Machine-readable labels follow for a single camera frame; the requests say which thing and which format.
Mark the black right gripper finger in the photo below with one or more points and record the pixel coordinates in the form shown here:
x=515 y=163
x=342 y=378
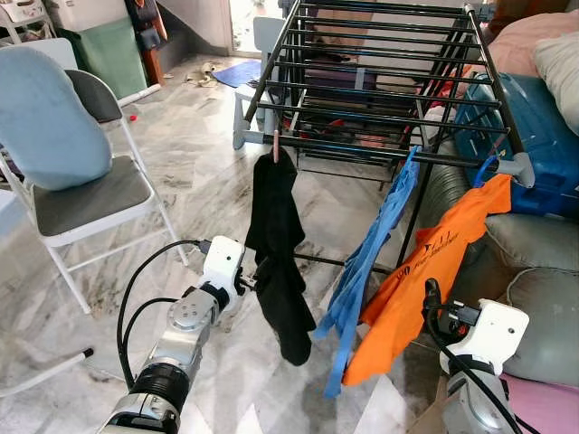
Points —
x=433 y=297

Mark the orange printed shirt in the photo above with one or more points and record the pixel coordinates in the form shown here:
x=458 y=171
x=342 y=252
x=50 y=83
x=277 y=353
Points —
x=425 y=271

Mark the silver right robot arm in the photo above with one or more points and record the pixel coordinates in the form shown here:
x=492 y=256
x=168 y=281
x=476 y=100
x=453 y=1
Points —
x=470 y=407

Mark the pink plastic hanger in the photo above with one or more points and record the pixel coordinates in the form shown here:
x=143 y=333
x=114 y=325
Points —
x=275 y=146

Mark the black garment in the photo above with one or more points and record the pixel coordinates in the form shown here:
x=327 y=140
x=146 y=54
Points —
x=276 y=235

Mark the blue garment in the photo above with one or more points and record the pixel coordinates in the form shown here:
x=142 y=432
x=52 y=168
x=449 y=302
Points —
x=362 y=271

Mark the brown cardboard piece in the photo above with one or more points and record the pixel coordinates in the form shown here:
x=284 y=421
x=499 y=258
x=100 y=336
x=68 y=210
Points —
x=430 y=418

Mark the grey leather sofa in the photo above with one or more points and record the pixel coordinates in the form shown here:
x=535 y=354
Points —
x=543 y=240

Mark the pink foam mat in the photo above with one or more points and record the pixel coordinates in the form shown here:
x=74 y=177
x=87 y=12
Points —
x=552 y=407

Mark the white folding chair grey seat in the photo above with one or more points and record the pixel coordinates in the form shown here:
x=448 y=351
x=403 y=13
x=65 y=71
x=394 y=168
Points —
x=90 y=194

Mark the blue hard suitcase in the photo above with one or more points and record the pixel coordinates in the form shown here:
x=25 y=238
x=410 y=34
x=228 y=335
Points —
x=543 y=136

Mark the blue floor mat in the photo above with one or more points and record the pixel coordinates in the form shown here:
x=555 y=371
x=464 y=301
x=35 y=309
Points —
x=237 y=72

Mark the beige rag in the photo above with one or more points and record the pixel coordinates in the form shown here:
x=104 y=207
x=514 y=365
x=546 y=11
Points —
x=201 y=74

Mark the light blue child chair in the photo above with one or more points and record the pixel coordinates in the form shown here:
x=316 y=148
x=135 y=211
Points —
x=269 y=36

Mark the beige pillow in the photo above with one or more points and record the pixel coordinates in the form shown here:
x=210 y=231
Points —
x=563 y=81

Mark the light blue cushion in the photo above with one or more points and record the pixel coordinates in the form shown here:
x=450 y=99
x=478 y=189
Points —
x=45 y=117

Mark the green laundry hamper white lid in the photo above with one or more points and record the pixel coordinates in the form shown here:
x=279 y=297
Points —
x=113 y=59

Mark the pink blanket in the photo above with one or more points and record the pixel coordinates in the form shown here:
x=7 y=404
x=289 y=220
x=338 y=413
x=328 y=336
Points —
x=534 y=41

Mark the white plastic stool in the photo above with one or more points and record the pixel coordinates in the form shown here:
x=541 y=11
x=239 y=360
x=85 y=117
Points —
x=23 y=18

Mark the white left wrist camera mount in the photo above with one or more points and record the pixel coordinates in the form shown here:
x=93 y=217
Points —
x=223 y=264

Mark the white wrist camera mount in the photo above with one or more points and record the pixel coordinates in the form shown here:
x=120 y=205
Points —
x=223 y=264
x=493 y=334

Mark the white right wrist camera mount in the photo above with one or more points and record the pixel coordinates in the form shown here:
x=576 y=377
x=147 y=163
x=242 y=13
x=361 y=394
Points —
x=493 y=334

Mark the brown wooden post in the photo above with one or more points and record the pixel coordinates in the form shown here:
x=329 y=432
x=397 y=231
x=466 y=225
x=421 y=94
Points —
x=145 y=36

